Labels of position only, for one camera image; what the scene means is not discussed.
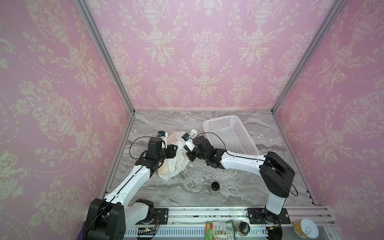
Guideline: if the white plastic bag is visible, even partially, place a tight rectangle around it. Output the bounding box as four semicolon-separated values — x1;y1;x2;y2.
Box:
158;131;190;180

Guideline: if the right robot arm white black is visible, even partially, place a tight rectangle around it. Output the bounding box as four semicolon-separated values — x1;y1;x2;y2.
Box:
182;134;296;224

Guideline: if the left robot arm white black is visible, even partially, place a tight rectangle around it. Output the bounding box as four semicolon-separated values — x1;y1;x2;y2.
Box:
82;137;178;240

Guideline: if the white perforated plastic basket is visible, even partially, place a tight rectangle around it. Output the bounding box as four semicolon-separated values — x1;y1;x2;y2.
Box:
203;115;260;156

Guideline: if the small black cylinder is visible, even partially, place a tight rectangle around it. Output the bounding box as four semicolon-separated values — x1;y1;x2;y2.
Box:
210;182;220;192

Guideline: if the green snack packet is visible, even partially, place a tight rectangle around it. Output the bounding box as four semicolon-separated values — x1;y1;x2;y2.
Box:
205;221;236;240

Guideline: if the dark lidded jar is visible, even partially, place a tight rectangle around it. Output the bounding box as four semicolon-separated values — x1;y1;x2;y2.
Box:
236;221;251;237

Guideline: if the yellow tin can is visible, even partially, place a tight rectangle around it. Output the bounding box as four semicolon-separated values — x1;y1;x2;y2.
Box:
294;219;320;239

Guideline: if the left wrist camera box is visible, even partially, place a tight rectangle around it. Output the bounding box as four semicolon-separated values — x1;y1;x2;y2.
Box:
158;131;168;138

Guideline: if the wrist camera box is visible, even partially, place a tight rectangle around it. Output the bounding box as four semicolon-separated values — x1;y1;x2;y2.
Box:
158;131;168;138
182;133;195;152

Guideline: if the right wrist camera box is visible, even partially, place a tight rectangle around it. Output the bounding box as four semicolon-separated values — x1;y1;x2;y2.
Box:
182;133;195;152

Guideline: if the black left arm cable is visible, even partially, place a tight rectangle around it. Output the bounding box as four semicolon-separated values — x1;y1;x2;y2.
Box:
129;135;157;160

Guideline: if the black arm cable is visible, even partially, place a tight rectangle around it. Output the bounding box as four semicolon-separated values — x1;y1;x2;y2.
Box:
129;135;157;160
192;131;299;197

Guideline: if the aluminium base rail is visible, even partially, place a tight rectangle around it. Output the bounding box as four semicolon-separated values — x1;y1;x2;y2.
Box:
83;205;337;240

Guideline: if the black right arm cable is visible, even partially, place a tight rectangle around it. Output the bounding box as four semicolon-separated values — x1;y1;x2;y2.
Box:
192;131;299;197

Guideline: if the silver left corner post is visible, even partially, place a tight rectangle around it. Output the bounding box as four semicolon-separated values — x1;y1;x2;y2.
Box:
74;0;135;116

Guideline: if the silver corner post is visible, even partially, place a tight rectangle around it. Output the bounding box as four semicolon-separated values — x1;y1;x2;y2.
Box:
74;0;135;116
271;0;347;116

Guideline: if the silver right corner post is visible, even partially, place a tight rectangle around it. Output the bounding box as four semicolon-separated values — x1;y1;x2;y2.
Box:
271;0;347;116

